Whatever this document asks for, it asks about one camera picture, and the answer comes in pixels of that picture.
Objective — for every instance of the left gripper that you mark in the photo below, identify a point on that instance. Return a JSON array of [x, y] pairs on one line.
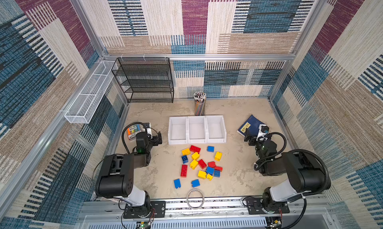
[[155, 138]]

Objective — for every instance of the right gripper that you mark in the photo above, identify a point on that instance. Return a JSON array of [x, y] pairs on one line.
[[251, 139]]

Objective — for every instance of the dark blue brick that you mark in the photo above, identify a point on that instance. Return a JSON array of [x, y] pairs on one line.
[[185, 159]]

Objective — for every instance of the long red brick top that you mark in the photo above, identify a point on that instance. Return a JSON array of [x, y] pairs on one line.
[[195, 149]]

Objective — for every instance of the long red brick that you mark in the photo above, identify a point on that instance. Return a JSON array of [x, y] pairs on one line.
[[195, 149], [184, 170]]

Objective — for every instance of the small blue brick top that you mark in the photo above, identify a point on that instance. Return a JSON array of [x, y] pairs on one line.
[[210, 149]]

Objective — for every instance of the small red brick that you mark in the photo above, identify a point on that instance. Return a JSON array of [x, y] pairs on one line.
[[217, 168]]

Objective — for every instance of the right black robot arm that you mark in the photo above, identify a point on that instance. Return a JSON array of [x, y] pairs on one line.
[[307, 174]]

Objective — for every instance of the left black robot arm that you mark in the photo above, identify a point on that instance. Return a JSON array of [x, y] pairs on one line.
[[116, 176]]

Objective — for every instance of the blue book yellow label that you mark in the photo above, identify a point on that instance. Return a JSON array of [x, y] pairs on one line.
[[252, 124]]

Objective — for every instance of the marker pen pack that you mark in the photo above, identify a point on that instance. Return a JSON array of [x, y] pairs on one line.
[[133, 130]]

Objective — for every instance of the left white bin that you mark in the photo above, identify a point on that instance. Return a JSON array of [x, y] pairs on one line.
[[177, 130]]

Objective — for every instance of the white bin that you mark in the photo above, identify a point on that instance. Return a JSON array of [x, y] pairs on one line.
[[216, 130], [177, 130], [197, 130]]

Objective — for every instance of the right white bin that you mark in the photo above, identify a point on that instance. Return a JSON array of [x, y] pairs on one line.
[[216, 130]]

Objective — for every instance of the middle white bin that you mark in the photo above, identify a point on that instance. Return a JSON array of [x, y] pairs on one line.
[[197, 130]]

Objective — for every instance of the cup of coloured pencils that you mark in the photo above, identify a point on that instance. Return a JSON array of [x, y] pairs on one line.
[[199, 99]]

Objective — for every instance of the black wire shelf rack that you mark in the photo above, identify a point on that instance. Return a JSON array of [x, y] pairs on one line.
[[145, 79]]

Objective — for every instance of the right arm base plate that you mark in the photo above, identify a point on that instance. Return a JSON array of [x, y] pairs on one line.
[[259, 206]]

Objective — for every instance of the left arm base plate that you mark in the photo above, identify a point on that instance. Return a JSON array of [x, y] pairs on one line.
[[156, 208]]

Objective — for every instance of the white wire mesh basket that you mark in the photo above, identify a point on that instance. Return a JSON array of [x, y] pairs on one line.
[[87, 101]]

